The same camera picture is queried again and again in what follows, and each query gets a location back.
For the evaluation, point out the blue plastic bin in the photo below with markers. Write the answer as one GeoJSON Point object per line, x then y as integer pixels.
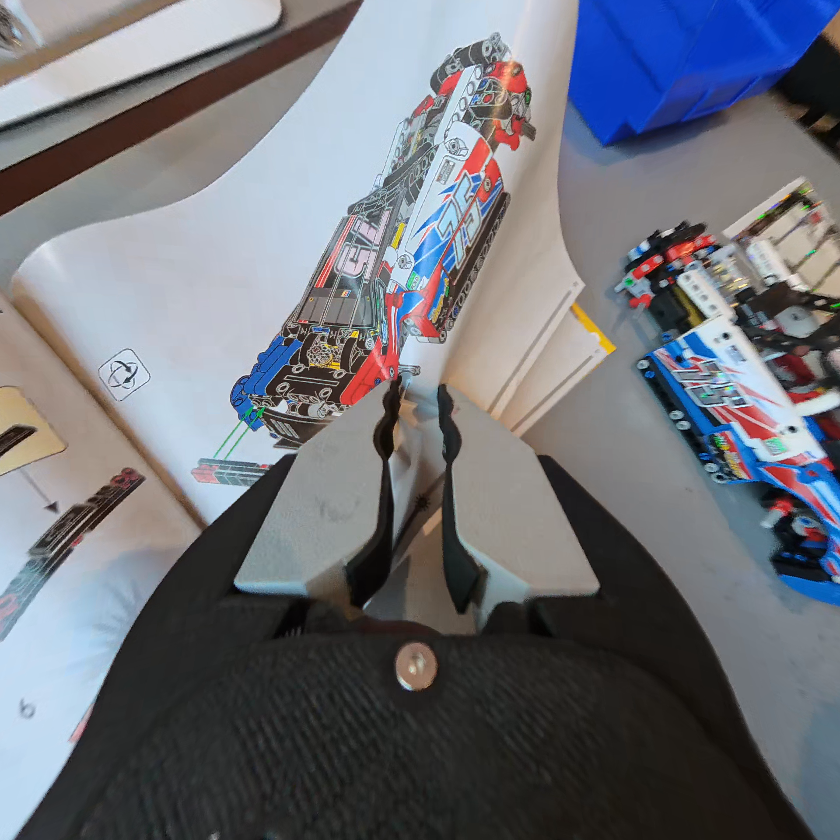
{"type": "Point", "coordinates": [669, 65]}

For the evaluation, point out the holographic sticker sheet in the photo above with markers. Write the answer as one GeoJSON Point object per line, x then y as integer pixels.
{"type": "Point", "coordinates": [787, 229]}

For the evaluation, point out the grey desk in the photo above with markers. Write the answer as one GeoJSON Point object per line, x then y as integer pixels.
{"type": "Point", "coordinates": [623, 492]}

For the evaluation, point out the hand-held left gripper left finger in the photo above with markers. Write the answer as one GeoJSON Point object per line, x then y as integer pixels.
{"type": "Point", "coordinates": [321, 518]}

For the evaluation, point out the red blue black brick car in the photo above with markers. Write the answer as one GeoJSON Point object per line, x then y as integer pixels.
{"type": "Point", "coordinates": [722, 394]}

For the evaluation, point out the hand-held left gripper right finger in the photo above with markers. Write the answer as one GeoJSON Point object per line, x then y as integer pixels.
{"type": "Point", "coordinates": [512, 518]}

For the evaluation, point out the instruction booklet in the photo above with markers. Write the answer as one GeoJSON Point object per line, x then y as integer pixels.
{"type": "Point", "coordinates": [197, 295]}

